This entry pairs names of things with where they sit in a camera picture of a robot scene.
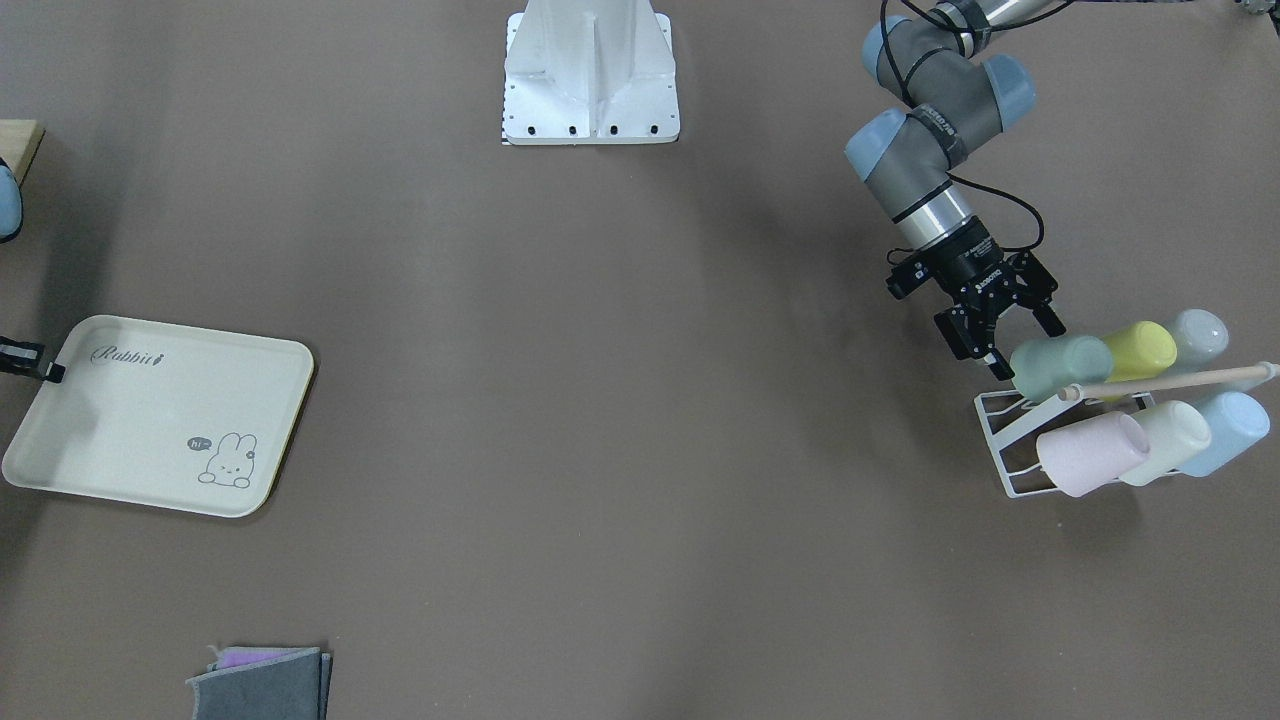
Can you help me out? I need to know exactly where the cream rabbit tray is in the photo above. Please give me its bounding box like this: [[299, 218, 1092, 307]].
[[3, 315, 315, 518]]

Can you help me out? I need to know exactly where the light blue plastic cup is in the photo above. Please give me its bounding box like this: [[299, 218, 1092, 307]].
[[1178, 391, 1271, 478]]

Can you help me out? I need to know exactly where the grey folded cloth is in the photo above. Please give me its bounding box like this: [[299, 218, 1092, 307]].
[[187, 646, 332, 719]]

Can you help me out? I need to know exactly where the cream plastic cup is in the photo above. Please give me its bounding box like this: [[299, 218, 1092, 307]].
[[1117, 400, 1212, 487]]

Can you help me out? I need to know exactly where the white cup rack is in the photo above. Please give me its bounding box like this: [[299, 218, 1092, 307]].
[[974, 361, 1277, 498]]

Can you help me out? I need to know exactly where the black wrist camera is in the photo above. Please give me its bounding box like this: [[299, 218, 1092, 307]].
[[884, 252, 933, 300]]

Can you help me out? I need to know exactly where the yellow plastic cup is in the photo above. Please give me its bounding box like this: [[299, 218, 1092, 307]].
[[1100, 320, 1178, 383]]

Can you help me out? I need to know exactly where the pale blue plastic cup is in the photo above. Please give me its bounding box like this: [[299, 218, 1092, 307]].
[[1166, 307, 1230, 372]]

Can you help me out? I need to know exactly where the pink plastic cup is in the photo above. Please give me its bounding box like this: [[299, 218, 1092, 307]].
[[1036, 411, 1151, 498]]

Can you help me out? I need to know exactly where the green plastic cup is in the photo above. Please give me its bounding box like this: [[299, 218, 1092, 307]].
[[1010, 334, 1114, 404]]

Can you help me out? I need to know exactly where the white column mount base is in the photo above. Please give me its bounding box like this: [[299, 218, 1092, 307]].
[[500, 1, 681, 146]]

